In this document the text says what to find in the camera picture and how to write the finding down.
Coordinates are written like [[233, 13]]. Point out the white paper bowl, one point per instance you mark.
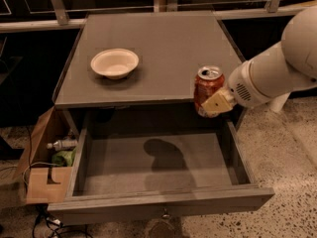
[[114, 63]]

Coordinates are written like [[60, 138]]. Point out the grey wooden cabinet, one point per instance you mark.
[[171, 46]]

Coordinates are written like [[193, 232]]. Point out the green plastic bag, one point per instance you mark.
[[64, 158]]

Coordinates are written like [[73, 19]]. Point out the clear plastic bottle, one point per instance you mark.
[[61, 145]]

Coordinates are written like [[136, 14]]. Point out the metal drawer handle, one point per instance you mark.
[[165, 214]]

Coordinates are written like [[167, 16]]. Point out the open grey top drawer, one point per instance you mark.
[[123, 171]]

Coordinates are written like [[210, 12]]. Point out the red coke can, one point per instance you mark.
[[208, 80]]

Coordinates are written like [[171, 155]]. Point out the metal window railing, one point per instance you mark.
[[41, 15]]

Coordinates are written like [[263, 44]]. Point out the white diagonal pole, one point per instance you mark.
[[277, 103]]

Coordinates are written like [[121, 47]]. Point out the brown cardboard box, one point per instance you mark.
[[45, 181]]

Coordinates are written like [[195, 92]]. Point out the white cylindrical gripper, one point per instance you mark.
[[244, 84]]

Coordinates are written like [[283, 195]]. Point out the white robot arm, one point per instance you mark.
[[289, 65]]

